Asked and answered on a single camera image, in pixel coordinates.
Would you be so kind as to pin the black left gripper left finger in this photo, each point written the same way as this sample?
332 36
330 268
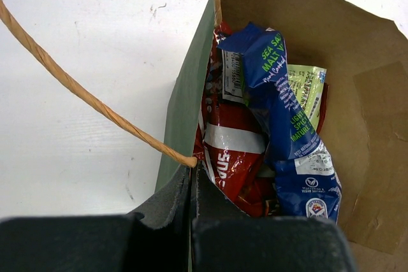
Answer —
152 237

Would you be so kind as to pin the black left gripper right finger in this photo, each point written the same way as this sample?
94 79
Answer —
224 238

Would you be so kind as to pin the red Doritos chip bag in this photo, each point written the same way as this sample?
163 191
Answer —
229 139

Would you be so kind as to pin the blue crisps bag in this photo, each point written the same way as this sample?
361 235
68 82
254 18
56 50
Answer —
305 178

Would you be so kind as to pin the small green snack packet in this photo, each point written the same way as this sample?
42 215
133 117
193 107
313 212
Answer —
311 90

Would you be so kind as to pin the green paper bag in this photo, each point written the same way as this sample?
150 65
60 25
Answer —
365 127

